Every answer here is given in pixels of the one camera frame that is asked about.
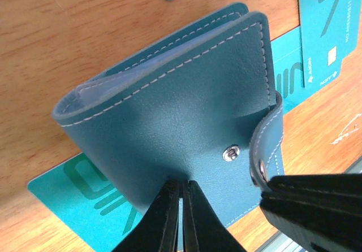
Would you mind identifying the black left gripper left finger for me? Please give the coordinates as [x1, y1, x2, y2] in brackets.
[113, 181, 180, 252]

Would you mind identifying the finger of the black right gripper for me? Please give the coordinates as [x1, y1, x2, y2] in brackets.
[260, 192, 361, 251]
[268, 173, 361, 204]

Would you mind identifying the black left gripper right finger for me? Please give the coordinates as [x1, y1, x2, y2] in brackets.
[182, 181, 245, 252]

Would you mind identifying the teal card with signature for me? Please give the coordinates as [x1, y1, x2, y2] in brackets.
[28, 153, 142, 251]

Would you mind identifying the teal leather card holder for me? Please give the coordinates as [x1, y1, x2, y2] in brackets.
[52, 3, 283, 227]

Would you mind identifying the teal card under circle card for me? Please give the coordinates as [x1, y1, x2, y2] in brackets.
[270, 25, 343, 116]

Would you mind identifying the teal card right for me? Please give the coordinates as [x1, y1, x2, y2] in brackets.
[299, 0, 361, 91]

